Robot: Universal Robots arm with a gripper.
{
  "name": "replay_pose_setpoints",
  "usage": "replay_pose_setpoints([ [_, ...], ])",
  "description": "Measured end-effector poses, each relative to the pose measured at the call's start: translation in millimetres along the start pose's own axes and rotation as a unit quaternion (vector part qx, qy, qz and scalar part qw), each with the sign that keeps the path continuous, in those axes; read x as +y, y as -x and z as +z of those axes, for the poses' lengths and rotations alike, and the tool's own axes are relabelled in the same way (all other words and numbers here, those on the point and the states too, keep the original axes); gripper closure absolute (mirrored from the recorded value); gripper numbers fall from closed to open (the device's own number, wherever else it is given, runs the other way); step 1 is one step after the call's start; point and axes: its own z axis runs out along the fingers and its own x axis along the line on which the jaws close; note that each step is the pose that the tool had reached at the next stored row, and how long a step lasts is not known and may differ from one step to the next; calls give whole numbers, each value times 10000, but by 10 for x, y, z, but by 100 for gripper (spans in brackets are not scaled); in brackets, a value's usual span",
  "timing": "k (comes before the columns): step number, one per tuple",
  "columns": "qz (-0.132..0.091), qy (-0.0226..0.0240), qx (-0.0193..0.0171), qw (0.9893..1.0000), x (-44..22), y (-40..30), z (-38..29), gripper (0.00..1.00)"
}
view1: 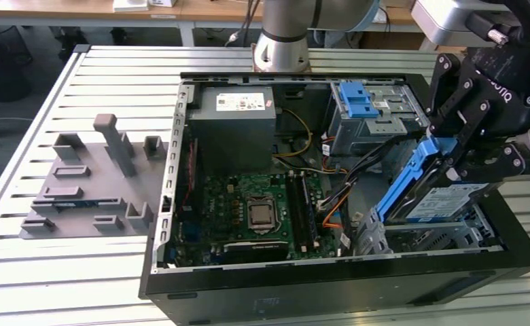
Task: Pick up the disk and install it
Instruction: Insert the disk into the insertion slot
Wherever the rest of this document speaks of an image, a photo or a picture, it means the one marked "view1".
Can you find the grey power supply unit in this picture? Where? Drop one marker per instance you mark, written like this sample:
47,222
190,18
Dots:
228,142

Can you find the blue drive latch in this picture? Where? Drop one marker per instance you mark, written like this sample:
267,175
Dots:
355,98

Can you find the green RAM stick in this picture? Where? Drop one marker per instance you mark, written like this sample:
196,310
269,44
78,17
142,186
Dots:
74,205

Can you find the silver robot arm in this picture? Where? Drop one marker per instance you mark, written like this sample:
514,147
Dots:
283,51

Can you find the metal disk bay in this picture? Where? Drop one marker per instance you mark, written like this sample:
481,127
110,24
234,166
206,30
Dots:
429,239

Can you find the CPU socket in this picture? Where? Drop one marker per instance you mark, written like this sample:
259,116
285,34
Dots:
248,217

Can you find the wooden desk white frame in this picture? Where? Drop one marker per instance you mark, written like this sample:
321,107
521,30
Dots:
66,10

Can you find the silver CPU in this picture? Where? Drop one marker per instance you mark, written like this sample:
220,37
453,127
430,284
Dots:
260,214

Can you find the green motherboard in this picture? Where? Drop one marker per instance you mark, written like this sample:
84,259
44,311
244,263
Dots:
228,190

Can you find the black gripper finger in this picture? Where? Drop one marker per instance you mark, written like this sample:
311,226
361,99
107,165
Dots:
455,102
491,159

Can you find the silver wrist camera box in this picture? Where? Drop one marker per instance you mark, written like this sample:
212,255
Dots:
446,20

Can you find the hard disk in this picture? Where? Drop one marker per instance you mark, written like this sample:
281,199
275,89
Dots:
446,203

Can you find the small white box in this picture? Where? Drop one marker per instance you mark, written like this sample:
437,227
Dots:
163,2

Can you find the black graphics card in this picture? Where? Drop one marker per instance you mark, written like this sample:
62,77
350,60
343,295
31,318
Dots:
255,253

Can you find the grey parts rack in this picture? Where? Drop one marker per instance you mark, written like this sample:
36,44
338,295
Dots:
88,183

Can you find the metal optical drive cage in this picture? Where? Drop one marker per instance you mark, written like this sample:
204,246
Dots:
383,129

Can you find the black PC case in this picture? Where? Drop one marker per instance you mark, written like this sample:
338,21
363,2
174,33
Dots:
338,292

